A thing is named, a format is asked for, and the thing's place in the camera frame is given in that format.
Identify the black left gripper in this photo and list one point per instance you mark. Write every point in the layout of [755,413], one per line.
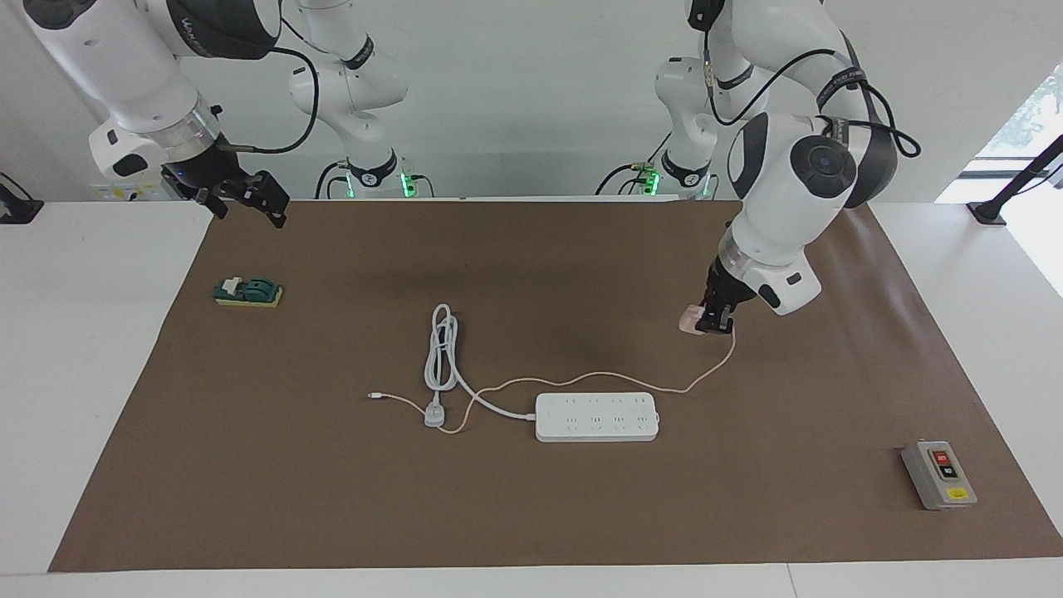
[727,286]

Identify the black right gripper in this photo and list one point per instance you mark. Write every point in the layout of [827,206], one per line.
[208,170]

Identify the pink charger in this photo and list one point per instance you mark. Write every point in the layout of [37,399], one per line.
[689,320]

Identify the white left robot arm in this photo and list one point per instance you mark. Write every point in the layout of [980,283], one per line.
[781,216]

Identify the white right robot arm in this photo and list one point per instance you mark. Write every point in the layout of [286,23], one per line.
[124,66]

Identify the white power strip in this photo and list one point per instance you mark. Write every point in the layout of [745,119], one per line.
[598,418]

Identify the brown table mat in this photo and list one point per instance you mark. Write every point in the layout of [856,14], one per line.
[581,498]

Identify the green knife switch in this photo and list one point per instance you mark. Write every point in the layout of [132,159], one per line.
[249,292]

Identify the white wall outlet box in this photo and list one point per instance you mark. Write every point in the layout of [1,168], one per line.
[124,193]

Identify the black clamp mount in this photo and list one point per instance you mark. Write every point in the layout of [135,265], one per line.
[17,208]

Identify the grey on-off switch box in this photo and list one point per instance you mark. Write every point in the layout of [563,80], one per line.
[938,475]

